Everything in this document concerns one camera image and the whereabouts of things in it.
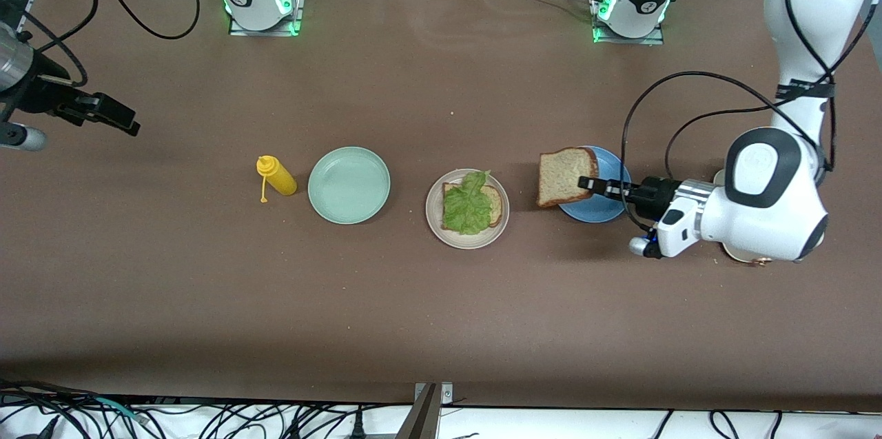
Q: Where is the brown bread slice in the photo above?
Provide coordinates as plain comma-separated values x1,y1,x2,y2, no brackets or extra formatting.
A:
442,181,503,230
537,146,599,209

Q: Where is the green lettuce leaf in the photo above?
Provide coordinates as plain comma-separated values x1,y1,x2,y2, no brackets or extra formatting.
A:
442,170,493,236

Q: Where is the yellow mustard squeeze bottle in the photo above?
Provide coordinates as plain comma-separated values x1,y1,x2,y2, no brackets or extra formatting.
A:
256,155,298,204

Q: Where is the blue round plate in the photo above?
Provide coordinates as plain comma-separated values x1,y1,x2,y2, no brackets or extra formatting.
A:
557,145,633,224

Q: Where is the beige round plate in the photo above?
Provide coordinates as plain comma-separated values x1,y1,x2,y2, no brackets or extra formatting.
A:
425,168,511,250

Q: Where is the green round plate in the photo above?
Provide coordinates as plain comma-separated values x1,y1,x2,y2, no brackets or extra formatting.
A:
307,146,391,225

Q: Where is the white toaster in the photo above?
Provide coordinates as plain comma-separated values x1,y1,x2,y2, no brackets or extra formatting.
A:
713,169,776,266

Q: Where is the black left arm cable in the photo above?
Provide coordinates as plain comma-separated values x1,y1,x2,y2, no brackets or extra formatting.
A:
620,70,838,233

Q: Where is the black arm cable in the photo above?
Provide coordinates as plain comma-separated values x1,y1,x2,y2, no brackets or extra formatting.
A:
14,0,202,88
620,70,838,233

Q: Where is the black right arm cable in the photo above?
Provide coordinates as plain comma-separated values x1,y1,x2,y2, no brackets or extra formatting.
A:
14,0,202,88

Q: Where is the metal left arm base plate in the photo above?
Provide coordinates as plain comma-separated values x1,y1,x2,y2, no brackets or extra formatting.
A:
591,0,666,45

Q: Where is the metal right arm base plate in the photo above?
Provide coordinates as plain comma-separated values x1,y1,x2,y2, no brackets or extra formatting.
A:
229,0,302,37

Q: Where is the thin black floor cable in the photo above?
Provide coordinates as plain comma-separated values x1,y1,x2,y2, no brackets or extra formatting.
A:
648,410,675,439

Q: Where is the tangled black cable bundle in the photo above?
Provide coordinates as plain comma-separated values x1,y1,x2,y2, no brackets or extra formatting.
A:
0,378,414,439

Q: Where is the teal cable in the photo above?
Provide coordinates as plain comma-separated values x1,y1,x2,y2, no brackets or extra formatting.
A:
93,395,149,424

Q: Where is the metal table edge bracket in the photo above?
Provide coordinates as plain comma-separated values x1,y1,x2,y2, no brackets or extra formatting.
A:
395,382,454,439

